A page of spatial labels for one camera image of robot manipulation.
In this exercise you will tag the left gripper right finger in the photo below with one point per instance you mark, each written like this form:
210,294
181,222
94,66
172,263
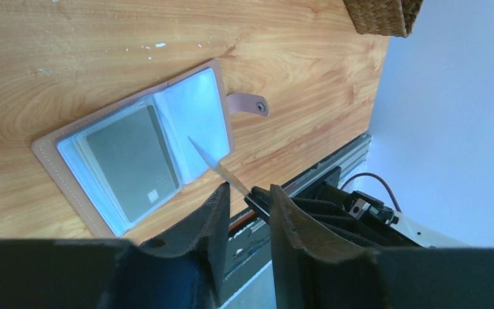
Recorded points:
313,267

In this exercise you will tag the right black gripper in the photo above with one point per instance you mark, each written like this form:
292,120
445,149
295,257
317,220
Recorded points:
355,216

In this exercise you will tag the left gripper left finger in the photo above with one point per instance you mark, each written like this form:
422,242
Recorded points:
182,267

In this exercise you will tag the black credit card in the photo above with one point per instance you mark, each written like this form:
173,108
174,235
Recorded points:
221,170

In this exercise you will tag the pink card holder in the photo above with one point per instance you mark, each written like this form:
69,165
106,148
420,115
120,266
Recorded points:
193,104

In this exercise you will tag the grey credit card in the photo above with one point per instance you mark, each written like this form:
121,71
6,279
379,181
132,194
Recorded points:
133,157

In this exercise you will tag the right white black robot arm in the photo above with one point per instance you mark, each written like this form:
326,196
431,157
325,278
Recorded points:
425,237

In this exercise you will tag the woven brown divided basket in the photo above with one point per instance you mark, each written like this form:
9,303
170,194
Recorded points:
384,17

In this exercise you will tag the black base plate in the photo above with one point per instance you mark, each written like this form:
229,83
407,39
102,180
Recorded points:
248,248

